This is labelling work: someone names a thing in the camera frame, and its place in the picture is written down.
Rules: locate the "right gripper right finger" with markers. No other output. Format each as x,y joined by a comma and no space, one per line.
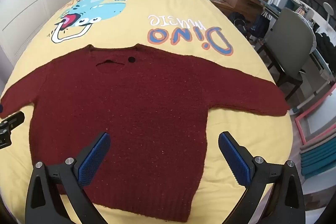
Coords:
285,203

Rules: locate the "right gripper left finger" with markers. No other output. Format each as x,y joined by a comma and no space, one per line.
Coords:
44,204

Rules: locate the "dark red knit sweater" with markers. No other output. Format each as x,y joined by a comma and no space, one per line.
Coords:
154,106

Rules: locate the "stack of teal towels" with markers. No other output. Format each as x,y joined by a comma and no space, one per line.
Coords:
318,157

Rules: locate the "grey green chair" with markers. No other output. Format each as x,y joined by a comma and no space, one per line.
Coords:
288,46

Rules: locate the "black bag on floor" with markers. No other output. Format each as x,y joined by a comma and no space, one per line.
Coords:
239,21

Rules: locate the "yellow dinosaur print bedspread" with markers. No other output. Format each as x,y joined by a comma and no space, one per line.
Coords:
183,27

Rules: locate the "pink picture frame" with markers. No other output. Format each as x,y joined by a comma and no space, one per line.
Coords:
319,119

